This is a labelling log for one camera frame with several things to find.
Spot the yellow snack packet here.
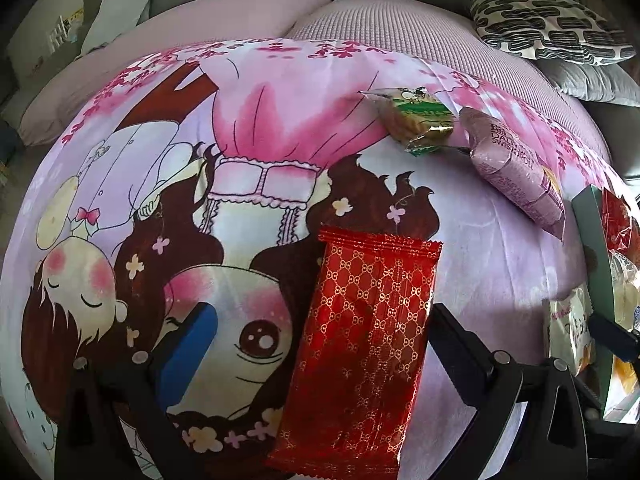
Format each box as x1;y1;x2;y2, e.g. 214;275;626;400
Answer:
602;357;640;422

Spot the green cookie pack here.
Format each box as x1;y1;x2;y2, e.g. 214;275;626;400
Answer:
359;86;458;158

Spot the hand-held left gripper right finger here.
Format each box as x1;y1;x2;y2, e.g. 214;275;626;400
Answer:
425;302;588;480

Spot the white cookie print packet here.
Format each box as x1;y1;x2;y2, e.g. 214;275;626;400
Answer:
542;285;598;376

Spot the small white rack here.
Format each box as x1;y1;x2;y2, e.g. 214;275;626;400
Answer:
46;9;85;57

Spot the long red patterned packet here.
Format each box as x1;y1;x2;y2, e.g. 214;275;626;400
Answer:
265;225;443;478

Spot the black white patterned pillow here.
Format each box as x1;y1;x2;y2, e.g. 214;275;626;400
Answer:
470;0;637;66

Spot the grey pillow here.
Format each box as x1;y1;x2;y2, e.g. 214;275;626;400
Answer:
537;57;640;108

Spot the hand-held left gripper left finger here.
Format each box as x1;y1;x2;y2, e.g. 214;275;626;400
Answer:
52;302;218;480

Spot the purple cake roll packet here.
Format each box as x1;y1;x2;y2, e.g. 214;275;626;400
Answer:
459;106;567;240

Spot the white cushion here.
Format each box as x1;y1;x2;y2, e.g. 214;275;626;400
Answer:
80;0;166;55

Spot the teal-edged shallow cardboard box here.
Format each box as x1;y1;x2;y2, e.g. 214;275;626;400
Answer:
571;184;640;423

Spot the small red snack packet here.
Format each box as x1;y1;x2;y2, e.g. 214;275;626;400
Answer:
600;189;640;256

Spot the bun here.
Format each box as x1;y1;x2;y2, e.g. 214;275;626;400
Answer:
607;250;640;331

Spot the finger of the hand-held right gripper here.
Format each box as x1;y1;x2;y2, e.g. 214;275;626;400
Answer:
590;312;640;358

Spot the printed blanket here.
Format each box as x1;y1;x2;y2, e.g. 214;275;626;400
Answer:
0;37;631;480

